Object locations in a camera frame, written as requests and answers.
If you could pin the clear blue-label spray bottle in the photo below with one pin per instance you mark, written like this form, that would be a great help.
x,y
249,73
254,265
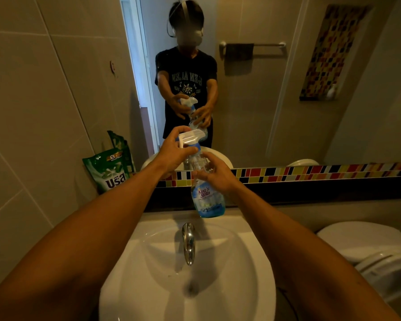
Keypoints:
x,y
207,200

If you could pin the chrome faucet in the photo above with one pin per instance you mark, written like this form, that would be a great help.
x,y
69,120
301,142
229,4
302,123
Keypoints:
x,y
188,244

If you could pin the white toilet seat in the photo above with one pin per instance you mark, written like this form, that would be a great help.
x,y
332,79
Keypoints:
x,y
387,267

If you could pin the person's left thumb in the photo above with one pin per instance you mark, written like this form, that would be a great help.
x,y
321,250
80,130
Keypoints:
x,y
188,152

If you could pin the person's right thumb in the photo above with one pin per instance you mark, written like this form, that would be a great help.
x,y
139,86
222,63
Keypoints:
x,y
202,177

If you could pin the green detergent pouch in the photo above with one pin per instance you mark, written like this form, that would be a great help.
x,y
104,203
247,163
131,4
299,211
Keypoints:
x,y
108,172

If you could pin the person's right hand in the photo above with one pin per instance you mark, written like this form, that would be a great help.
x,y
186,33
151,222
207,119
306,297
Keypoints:
x,y
222,177

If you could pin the person's left hand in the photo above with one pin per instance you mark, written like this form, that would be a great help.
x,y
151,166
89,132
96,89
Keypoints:
x,y
168,153

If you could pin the black stone ledge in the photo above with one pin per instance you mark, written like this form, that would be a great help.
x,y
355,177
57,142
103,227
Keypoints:
x,y
304,193

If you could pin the white ceramic sink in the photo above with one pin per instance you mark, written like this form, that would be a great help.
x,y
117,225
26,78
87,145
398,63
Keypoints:
x,y
227,264

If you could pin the colourful mosaic tile border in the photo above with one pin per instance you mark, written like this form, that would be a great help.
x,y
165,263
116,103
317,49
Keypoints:
x,y
287,174

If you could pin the wall mirror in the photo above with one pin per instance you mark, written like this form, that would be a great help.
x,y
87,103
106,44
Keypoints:
x,y
270,96

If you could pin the person's right forearm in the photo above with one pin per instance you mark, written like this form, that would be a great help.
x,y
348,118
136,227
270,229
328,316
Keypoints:
x,y
294,250

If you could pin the person's left forearm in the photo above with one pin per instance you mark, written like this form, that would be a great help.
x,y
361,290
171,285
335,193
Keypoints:
x,y
87,237

